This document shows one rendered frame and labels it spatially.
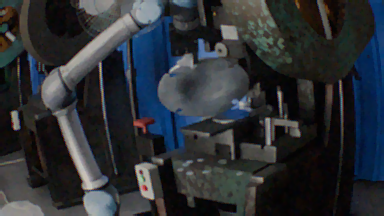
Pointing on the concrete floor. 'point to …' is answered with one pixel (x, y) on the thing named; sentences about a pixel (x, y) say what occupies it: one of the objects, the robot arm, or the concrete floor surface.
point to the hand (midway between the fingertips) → (194, 64)
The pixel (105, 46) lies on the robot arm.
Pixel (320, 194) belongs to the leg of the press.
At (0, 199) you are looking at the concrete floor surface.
